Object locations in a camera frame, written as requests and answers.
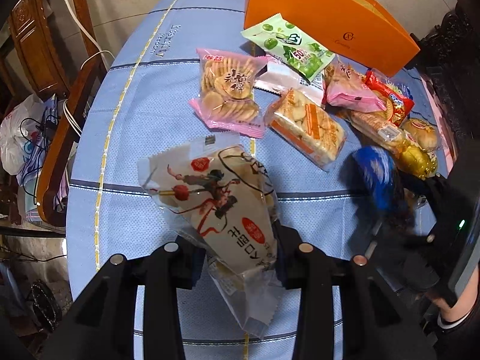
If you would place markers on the orange clear biscuit pack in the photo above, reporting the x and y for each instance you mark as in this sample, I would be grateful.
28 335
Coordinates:
306 126

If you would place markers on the round bun clear wrapper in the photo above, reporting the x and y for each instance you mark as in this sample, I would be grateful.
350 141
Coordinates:
424 133

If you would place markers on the green plum candy bag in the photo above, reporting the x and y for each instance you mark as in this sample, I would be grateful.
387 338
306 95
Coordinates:
291 45

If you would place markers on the white cracker bag red figure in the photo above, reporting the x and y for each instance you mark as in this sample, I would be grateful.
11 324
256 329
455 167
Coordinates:
220 198

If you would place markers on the white pink packet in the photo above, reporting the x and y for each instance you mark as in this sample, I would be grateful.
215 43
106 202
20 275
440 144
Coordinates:
277 78

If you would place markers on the pink small snack bag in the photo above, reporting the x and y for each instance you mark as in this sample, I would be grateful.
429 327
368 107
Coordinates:
344 88

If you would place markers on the red cookie bag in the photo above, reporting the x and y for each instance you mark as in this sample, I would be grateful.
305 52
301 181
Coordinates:
398 105

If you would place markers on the yellow gold cake packet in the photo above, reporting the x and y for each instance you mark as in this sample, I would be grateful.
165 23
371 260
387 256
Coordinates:
417 162

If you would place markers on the blue checked tablecloth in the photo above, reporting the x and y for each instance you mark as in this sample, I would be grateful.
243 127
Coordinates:
142 108

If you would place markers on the wooden chair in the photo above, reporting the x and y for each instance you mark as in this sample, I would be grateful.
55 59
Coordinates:
40 60

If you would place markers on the long clear biscuit sleeve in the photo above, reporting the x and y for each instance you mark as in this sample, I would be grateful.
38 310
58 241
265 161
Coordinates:
378 130

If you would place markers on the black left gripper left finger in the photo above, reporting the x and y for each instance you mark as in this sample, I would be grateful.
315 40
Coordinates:
100 322

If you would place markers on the white plastic bag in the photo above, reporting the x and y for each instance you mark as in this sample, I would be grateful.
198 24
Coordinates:
18 130

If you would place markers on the orange cardboard box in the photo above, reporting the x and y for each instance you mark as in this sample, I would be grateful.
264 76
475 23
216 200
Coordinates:
361 30

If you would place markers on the blue snack bag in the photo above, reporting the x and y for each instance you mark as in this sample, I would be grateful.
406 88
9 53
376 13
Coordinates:
380 176

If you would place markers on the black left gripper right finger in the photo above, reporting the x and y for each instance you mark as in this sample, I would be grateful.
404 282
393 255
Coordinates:
375 322

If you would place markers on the pink round cracker bag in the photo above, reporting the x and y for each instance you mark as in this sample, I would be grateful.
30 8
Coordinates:
226 92

